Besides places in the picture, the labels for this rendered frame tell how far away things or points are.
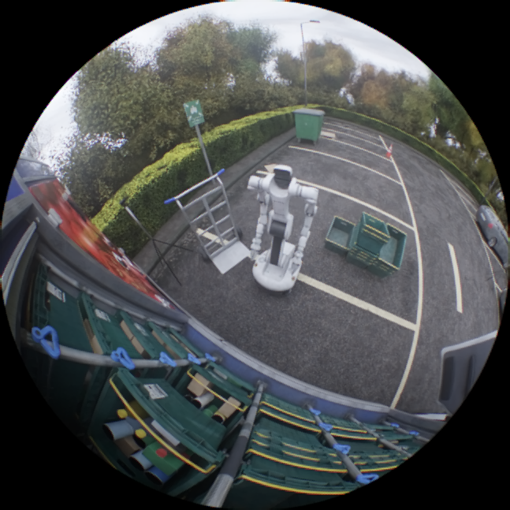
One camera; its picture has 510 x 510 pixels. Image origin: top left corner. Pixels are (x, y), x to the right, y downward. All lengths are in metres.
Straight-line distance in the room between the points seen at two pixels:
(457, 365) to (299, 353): 2.34
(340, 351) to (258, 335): 1.08
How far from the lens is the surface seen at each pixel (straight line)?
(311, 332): 2.14
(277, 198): 1.21
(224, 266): 2.47
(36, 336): 0.48
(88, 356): 0.55
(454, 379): 2.93
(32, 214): 0.84
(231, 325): 2.16
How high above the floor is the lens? 2.08
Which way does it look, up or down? 57 degrees down
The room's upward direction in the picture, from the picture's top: 11 degrees counter-clockwise
